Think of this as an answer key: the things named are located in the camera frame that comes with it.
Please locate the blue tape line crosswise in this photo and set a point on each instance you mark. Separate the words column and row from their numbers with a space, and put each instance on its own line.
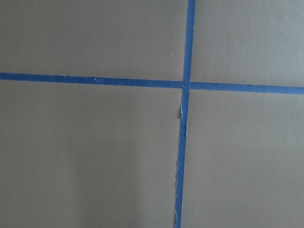
column 154, row 83

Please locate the blue tape line lengthwise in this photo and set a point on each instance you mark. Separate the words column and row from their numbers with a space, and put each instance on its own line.
column 185, row 93

